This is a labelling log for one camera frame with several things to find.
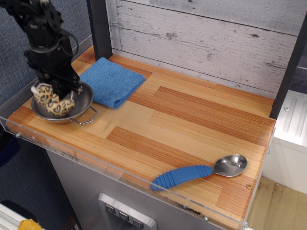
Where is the yellow object bottom left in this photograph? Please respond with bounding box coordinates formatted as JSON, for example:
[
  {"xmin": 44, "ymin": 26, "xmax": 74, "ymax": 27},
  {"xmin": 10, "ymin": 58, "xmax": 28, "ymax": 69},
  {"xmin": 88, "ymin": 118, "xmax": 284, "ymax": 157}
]
[{"xmin": 17, "ymin": 219, "xmax": 43, "ymax": 230}]

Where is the clear acrylic table guard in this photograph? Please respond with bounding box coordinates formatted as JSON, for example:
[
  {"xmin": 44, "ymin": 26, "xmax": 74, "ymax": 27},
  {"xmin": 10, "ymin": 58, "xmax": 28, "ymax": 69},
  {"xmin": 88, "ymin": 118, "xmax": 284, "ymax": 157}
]
[{"xmin": 0, "ymin": 35, "xmax": 276, "ymax": 230}]

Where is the stainless steel bowl with handles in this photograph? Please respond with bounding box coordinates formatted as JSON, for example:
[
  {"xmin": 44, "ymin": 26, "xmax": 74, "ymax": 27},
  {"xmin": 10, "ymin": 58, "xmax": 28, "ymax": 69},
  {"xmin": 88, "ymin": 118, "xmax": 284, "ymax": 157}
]
[{"xmin": 31, "ymin": 81, "xmax": 98, "ymax": 125}]

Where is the leopard print plush toy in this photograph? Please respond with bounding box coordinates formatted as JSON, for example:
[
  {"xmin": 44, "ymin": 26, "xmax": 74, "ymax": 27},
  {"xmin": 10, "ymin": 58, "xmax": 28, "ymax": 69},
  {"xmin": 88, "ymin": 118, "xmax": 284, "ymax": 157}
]
[{"xmin": 31, "ymin": 83, "xmax": 75, "ymax": 117}]

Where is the white grooved side unit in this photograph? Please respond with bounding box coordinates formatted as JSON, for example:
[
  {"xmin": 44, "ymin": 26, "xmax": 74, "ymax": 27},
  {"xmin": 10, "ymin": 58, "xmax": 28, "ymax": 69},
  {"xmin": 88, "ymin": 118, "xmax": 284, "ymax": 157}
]
[{"xmin": 262, "ymin": 90, "xmax": 307, "ymax": 193}]

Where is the dark grey post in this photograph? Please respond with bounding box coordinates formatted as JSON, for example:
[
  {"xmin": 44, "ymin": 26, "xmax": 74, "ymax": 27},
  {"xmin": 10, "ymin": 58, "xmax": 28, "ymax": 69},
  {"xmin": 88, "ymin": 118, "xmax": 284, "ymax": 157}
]
[
  {"xmin": 86, "ymin": 0, "xmax": 113, "ymax": 60},
  {"xmin": 269, "ymin": 15, "xmax": 307, "ymax": 119}
]

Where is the grey cabinet with dispenser panel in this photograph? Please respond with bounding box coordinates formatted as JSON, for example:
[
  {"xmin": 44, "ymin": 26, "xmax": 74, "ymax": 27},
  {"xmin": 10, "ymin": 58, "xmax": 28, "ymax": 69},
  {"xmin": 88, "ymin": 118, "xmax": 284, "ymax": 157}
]
[{"xmin": 45, "ymin": 149, "xmax": 248, "ymax": 230}]

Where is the folded blue towel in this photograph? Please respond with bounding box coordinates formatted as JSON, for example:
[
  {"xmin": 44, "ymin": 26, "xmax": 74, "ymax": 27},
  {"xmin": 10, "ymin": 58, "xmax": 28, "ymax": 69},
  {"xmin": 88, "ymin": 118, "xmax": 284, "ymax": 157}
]
[{"xmin": 80, "ymin": 57, "xmax": 145, "ymax": 109}]

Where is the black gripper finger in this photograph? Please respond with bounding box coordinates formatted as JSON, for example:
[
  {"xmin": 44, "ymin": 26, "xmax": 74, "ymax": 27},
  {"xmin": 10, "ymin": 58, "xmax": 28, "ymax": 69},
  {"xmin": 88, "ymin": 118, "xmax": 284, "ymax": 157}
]
[
  {"xmin": 35, "ymin": 71, "xmax": 51, "ymax": 85},
  {"xmin": 51, "ymin": 80, "xmax": 76, "ymax": 100}
]

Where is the dark grey left post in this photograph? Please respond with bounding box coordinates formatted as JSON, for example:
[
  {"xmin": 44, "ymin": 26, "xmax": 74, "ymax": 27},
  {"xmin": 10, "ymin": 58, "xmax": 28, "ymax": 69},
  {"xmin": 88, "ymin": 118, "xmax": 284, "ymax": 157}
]
[{"xmin": 86, "ymin": 0, "xmax": 113, "ymax": 60}]

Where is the blue handled metal spoon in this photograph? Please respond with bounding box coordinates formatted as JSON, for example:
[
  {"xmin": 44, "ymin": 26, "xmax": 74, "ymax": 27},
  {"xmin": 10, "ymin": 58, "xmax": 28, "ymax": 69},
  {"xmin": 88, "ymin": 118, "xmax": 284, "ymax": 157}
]
[{"xmin": 150, "ymin": 154, "xmax": 248, "ymax": 191}]

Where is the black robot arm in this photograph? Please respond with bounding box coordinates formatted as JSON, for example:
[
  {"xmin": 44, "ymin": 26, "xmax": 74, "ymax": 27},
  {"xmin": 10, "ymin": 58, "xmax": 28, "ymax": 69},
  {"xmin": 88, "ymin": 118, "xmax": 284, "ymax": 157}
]
[{"xmin": 0, "ymin": 0, "xmax": 83, "ymax": 99}]

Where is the dark grey right post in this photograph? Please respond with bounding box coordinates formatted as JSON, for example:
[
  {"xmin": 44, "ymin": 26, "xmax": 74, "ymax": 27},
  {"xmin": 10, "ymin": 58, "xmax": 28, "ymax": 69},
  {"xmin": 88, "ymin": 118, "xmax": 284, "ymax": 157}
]
[{"xmin": 269, "ymin": 15, "xmax": 307, "ymax": 119}]

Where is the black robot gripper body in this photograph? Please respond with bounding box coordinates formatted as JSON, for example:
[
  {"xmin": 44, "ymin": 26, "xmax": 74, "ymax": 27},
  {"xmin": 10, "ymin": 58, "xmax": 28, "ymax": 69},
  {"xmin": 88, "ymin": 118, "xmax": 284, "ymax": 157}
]
[{"xmin": 24, "ymin": 33, "xmax": 80, "ymax": 91}]

